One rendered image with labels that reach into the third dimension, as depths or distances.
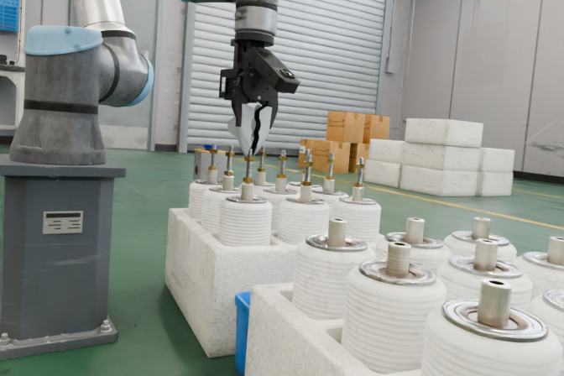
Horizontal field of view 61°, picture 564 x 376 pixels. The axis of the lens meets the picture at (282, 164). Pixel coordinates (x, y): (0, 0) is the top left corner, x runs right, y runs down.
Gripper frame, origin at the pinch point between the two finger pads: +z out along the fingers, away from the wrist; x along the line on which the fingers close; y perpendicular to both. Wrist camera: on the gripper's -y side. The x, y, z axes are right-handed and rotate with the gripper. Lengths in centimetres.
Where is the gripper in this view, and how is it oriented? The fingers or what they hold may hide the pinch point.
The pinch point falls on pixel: (252, 148)
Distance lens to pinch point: 86.1
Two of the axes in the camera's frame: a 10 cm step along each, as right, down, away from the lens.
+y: -6.2, -1.1, 7.8
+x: -7.8, -0.2, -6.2
